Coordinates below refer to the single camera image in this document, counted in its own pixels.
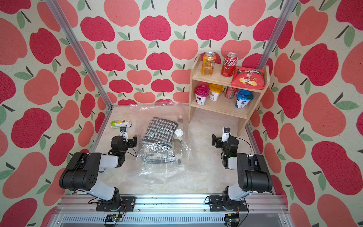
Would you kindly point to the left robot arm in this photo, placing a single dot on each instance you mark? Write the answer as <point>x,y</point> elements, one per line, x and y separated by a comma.
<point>81,174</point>

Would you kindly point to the left aluminium corner post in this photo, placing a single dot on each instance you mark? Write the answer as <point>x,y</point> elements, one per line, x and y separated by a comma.
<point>60,17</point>

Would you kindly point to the yellow lid cup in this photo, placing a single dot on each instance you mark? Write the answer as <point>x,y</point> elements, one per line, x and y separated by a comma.
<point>214,91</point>

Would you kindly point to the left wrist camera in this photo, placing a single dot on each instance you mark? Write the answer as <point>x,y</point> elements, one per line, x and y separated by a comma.
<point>123,132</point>

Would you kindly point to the red chips bag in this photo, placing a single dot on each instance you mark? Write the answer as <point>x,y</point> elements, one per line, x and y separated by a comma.
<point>248,78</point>

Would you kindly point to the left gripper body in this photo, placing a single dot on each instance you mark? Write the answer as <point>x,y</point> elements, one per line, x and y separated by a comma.
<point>131,141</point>

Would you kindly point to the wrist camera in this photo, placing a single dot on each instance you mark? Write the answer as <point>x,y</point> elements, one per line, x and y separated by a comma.
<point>226,133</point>
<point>123,132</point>

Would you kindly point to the wooden two-tier shelf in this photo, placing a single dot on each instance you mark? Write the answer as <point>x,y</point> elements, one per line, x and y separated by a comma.
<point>224,105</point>

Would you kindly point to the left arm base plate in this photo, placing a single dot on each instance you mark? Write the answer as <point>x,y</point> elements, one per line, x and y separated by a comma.
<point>122,203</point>

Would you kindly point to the white vacuum bag valve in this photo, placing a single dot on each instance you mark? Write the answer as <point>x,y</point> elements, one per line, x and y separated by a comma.
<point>179,132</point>

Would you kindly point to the red cola can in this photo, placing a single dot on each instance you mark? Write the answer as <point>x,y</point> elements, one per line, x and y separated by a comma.
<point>229,64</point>

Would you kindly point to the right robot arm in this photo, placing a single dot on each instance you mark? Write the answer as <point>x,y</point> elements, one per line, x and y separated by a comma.
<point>253,176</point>

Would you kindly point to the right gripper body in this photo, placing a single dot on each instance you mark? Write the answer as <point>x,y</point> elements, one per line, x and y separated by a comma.
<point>216,140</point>

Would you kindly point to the green white drink carton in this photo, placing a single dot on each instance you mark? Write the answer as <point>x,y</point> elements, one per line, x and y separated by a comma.
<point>121,124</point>

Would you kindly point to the black white houndstooth scarf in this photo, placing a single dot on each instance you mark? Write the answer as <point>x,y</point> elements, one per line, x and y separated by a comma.
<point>160,132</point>

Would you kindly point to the right aluminium corner post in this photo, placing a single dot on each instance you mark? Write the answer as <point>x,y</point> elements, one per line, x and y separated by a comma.
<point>272,43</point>

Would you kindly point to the blue lid cup on shelf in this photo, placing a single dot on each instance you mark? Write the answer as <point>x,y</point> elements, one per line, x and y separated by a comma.
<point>243,98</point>

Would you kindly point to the aluminium corner post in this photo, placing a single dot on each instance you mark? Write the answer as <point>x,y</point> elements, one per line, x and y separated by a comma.
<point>60,17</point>
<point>272,43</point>

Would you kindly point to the aluminium front rail frame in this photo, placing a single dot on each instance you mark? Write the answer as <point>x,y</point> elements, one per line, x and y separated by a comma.
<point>168,210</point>

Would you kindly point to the clear plastic vacuum bag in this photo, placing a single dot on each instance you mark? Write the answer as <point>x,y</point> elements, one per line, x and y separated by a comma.
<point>165,150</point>

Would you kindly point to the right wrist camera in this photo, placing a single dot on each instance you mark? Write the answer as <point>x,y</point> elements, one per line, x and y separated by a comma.
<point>226,133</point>

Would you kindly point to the grey white folded scarf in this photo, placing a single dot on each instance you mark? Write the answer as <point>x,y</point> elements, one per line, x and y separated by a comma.
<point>161,158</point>

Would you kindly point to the red can lower shelf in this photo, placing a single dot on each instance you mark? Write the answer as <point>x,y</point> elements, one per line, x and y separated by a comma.
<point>230,92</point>

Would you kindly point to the orange drink can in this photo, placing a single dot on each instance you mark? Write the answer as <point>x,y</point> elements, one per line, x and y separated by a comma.
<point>208,64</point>

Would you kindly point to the pink lid cup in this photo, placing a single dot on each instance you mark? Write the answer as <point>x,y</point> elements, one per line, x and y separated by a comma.
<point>201,94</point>

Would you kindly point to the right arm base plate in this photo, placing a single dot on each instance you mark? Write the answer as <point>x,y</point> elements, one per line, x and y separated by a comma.
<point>218,203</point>

